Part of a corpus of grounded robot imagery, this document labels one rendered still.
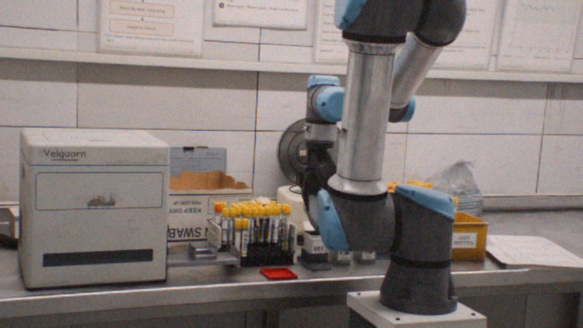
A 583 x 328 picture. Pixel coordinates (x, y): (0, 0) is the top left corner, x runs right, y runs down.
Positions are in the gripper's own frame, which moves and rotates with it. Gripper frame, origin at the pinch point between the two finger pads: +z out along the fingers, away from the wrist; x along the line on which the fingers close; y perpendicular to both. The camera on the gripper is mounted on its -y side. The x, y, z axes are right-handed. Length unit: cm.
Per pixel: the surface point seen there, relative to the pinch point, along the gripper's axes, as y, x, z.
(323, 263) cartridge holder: -2.5, -0.8, 8.6
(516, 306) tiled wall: 58, -103, 45
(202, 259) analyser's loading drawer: -4.5, 29.4, 5.8
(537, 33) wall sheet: 56, -99, -50
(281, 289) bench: -10.2, 12.6, 11.8
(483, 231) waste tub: -1.6, -45.0, 2.2
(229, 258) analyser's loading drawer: -3.6, 22.9, 6.0
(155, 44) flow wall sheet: 57, 28, -40
